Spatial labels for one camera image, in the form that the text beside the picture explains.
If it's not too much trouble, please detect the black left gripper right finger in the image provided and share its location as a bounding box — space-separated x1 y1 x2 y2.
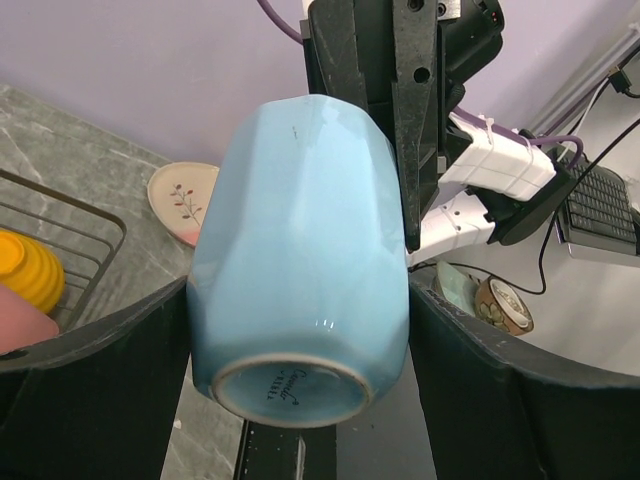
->
410 279 639 479

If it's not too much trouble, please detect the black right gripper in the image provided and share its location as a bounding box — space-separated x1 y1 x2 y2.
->
304 0 504 252

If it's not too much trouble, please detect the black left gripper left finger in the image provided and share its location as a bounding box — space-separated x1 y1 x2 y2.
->
1 278 189 479

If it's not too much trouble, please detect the pink plastic cup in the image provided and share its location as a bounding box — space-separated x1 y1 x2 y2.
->
0 285 59 354

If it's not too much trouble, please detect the orange bowl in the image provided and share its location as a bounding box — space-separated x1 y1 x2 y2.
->
1 230 65 314

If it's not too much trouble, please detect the light blue mug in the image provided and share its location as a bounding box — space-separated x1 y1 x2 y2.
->
187 95 409 429

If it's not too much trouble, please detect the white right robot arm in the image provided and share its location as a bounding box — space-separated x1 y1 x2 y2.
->
300 1 574 266

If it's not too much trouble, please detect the pale green glass dish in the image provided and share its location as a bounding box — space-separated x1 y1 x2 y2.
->
432 261 480 316

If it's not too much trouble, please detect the brown floral cup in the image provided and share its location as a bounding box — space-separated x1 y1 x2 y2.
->
474 276 534 336

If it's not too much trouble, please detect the black computer keyboard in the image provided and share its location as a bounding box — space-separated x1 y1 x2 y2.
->
558 166 639 256

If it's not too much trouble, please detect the pink white round plate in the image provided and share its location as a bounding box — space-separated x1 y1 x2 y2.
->
147 162 219 247

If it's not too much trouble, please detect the black wire dish rack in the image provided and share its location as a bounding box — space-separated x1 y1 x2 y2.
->
1 170 127 331

